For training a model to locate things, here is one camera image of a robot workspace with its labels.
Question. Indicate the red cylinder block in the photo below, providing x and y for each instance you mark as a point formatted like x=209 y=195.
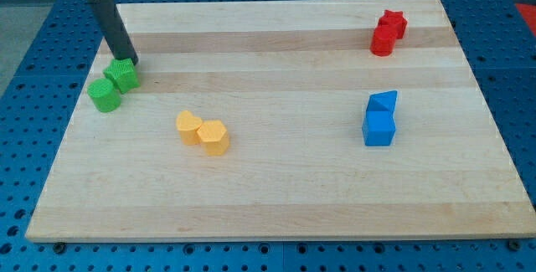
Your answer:
x=383 y=40

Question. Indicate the blue triangle block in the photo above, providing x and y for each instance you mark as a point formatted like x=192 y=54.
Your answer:
x=383 y=101

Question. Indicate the blue cube block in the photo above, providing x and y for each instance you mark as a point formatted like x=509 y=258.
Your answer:
x=378 y=128

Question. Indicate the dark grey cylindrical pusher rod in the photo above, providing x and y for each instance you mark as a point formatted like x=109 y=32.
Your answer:
x=113 y=29

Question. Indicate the yellow hexagon block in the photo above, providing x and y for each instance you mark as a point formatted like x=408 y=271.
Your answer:
x=214 y=137

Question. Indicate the green star block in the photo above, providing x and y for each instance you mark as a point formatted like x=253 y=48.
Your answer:
x=123 y=75

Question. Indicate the green cylinder block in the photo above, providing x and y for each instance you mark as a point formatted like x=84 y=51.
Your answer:
x=104 y=95

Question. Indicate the yellow heart block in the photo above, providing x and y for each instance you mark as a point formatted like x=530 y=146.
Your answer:
x=187 y=125

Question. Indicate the red star block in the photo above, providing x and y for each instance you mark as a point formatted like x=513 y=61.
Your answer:
x=396 y=20

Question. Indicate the light wooden board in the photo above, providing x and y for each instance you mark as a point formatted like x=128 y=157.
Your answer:
x=291 y=81

